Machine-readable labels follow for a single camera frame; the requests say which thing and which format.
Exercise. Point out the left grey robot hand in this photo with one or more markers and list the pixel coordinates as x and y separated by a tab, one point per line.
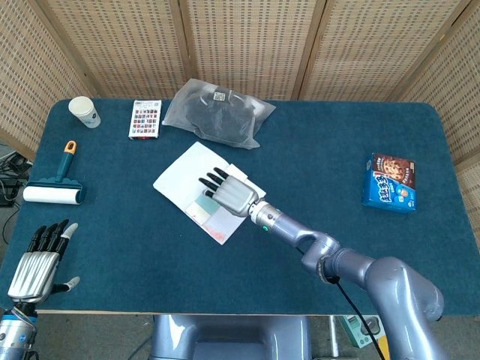
35	270

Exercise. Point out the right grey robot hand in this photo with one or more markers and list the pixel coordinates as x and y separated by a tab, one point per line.
234	195

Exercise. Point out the teal felt table cover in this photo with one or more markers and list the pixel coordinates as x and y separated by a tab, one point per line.
131	262

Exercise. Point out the teal white bookmark pink tassel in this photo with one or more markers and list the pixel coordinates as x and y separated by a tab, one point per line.
204	212

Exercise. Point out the clear plastic bag dark contents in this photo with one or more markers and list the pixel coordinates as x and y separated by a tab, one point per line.
217	112

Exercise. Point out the teal lint roller orange tip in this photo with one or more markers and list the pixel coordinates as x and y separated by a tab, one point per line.
52	194

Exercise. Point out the blue chocolate cookie box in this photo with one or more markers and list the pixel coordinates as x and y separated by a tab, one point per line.
390	183

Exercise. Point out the white paper cup blue flower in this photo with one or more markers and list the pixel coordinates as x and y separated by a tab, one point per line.
84	110

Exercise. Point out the blue-grey robot torso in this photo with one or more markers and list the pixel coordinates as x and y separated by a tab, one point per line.
225	337

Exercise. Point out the woven wooden folding screen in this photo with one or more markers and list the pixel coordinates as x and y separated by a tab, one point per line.
247	45

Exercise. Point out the small box with picture grid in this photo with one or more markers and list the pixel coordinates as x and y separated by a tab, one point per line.
145	120

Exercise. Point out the metal table leg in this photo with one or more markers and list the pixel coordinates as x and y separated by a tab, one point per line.
333	335

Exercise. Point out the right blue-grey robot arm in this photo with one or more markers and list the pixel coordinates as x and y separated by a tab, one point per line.
390	281

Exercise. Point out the open white lined notebook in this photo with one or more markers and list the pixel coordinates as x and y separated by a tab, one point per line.
180	176

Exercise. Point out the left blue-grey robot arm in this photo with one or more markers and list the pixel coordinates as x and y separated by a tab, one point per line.
15	333

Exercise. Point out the green white carton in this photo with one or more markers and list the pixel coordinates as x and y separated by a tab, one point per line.
356	328

